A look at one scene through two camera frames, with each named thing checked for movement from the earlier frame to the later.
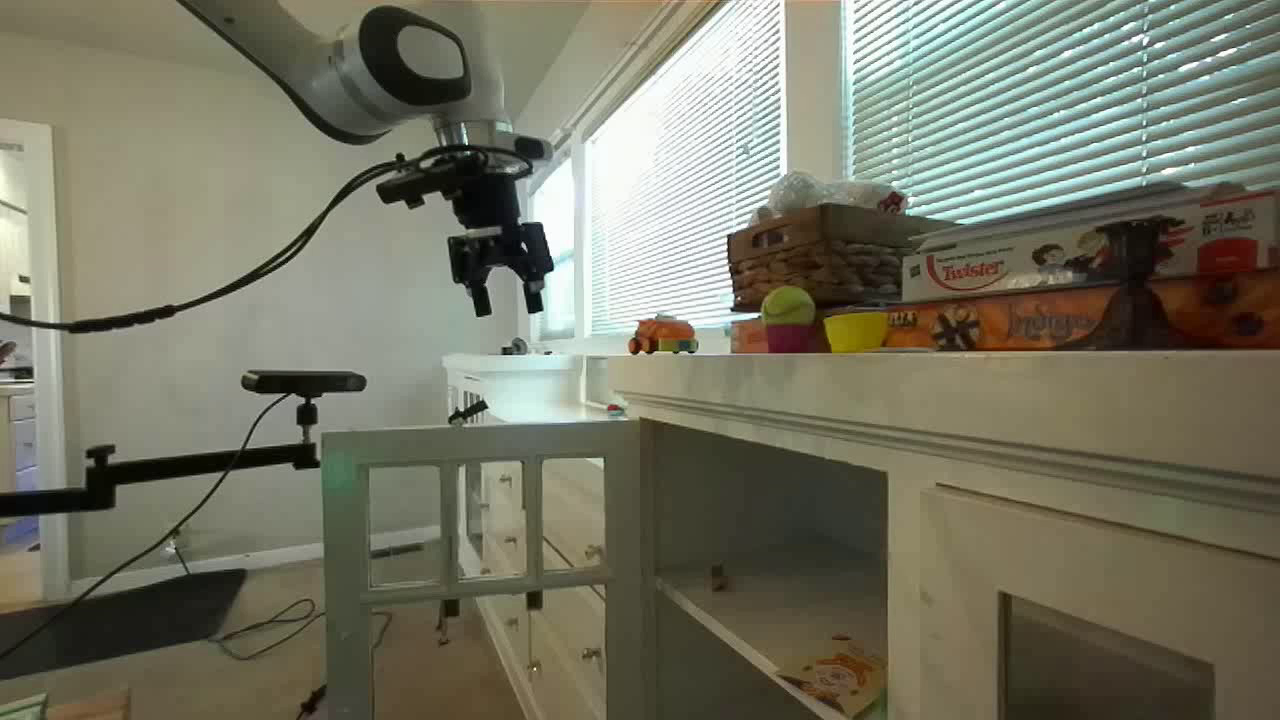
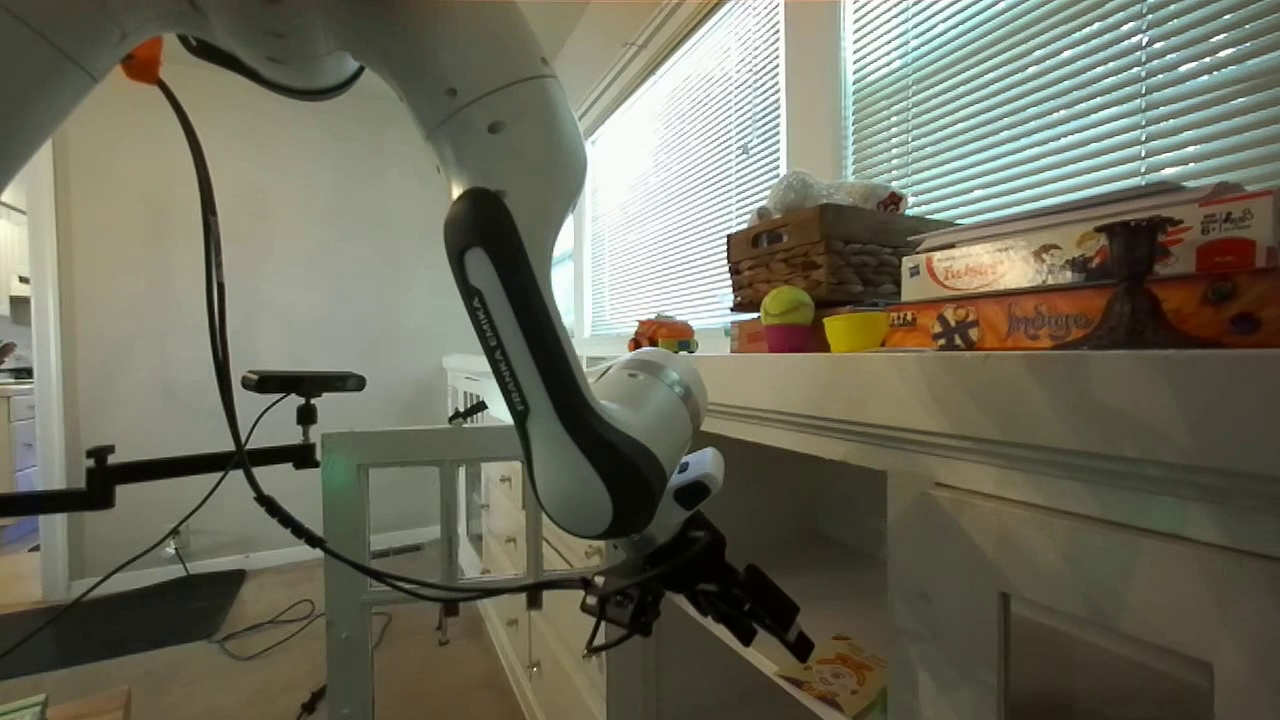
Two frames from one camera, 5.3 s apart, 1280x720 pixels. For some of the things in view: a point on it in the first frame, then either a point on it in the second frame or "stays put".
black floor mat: [118, 620] stays put
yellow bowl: [856, 332] stays put
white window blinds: [978, 109] stays put
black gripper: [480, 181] to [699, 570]
